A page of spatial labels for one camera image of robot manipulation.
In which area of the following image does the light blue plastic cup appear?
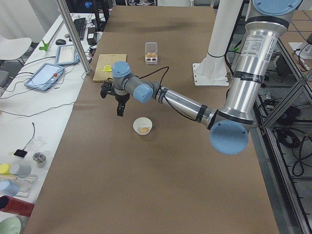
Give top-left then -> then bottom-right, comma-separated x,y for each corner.
0,180 -> 20,196

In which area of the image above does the grey plastic cup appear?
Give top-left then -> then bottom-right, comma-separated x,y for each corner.
9,164 -> 32,178

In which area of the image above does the aluminium frame post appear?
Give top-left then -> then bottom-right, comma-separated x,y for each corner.
56,0 -> 91,75

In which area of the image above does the yellow plastic cup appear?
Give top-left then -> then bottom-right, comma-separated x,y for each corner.
0,163 -> 11,175

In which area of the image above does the lemon slice near handle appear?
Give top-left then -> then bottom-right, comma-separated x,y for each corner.
102,65 -> 112,72

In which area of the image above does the far blue teach pendant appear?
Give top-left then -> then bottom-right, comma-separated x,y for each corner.
55,45 -> 79,65

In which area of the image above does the black computer mouse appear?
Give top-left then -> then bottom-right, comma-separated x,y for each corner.
55,39 -> 66,45

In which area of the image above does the clear plastic egg box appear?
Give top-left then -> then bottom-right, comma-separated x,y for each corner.
145,42 -> 158,65

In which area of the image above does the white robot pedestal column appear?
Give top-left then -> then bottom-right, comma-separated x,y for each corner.
193,0 -> 246,86

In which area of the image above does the small black square pad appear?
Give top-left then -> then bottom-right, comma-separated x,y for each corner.
13,149 -> 27,158

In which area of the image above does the black keyboard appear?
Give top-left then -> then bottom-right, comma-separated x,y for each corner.
73,18 -> 86,40

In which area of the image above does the pale green bowl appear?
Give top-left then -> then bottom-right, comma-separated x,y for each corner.
0,217 -> 21,234

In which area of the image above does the black power adapter box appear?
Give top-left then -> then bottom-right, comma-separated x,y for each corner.
87,27 -> 97,45

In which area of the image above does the white chair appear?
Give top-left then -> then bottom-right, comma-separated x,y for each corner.
0,35 -> 32,65

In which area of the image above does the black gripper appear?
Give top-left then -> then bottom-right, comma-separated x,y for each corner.
115,94 -> 130,117

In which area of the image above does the red cylinder bottle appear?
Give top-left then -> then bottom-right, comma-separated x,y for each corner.
0,195 -> 35,217

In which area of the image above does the wooden cutting board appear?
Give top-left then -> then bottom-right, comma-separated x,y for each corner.
93,54 -> 127,82

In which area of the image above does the blue teach pendant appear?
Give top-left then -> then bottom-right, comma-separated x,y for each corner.
24,63 -> 65,91
55,45 -> 79,65

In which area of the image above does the clear cup tray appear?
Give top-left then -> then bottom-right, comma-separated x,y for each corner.
14,174 -> 38,198

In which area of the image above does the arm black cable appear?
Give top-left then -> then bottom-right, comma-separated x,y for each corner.
139,66 -> 210,121

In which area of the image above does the white ceramic bowl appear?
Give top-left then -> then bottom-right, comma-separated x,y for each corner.
133,117 -> 153,136

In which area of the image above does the near blue teach pendant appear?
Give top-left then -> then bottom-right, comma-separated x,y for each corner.
24,63 -> 65,91

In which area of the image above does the green clamp tool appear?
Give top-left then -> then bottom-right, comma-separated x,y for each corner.
39,40 -> 50,51

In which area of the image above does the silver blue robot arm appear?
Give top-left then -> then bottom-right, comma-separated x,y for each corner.
112,0 -> 301,155

